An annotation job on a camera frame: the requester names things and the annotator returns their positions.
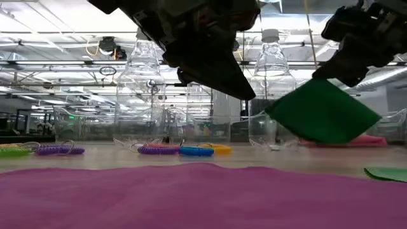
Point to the yellow-orange coil wristband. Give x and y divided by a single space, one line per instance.
8 145
222 149

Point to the small round ceiling lamp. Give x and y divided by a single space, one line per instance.
150 84

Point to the magenta cloth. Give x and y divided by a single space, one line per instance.
190 197

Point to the dark green cloth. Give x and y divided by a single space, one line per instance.
321 111

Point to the black ceiling spotlight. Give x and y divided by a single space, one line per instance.
108 46
236 45

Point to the pink cloth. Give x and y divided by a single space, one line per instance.
372 141

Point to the blue coil wristband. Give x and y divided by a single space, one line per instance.
196 151

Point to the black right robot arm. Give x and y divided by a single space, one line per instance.
397 31

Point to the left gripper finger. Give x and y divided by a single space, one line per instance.
216 70

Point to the long ceiling light bar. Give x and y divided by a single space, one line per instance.
63 63

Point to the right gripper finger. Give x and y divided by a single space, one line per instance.
346 68

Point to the purple coil wristband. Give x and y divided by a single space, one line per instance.
70 151
157 150
43 148

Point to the silver ventilation duct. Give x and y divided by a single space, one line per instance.
388 78

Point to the light green cloth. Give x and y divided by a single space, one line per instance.
388 174

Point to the red-orange coil wristband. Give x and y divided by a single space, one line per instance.
162 145

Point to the green coil wristband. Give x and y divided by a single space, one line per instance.
14 152

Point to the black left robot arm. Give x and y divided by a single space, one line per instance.
105 4

